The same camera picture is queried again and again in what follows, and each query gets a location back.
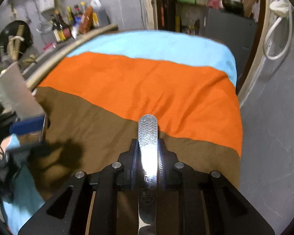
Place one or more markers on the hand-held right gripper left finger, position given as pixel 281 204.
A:
pixel 134 156

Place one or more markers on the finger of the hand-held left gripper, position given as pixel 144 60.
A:
pixel 27 126
pixel 27 149

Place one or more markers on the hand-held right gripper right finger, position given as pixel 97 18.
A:
pixel 161 161

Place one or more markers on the steel spoon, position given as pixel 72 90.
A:
pixel 148 137

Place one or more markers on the striped blue orange brown blanket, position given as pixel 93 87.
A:
pixel 149 78

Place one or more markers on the pink soap dish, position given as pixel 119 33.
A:
pixel 49 47

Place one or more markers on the black wok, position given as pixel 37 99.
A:
pixel 3 38

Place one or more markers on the dark sauce bottle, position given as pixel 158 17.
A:
pixel 55 28

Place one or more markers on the dark bottle orange label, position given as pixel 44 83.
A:
pixel 63 28

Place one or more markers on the blue white snack bag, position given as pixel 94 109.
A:
pixel 76 30

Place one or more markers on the yellow cap sauce bottle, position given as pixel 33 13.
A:
pixel 69 17

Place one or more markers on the brown food bag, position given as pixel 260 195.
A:
pixel 88 20

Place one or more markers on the red cap sauce bottle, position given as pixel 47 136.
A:
pixel 76 13

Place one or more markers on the white hanging box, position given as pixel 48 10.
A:
pixel 46 3

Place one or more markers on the small yellow cap bottle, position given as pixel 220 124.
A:
pixel 83 9

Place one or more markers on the large white vinegar jug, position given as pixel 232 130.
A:
pixel 97 9

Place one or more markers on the grey metal cabinet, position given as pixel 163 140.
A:
pixel 230 31

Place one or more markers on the pink cloth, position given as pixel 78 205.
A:
pixel 215 2

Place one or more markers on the black cooking pot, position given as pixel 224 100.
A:
pixel 232 6

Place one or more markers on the wooden cutting board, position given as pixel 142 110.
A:
pixel 251 2

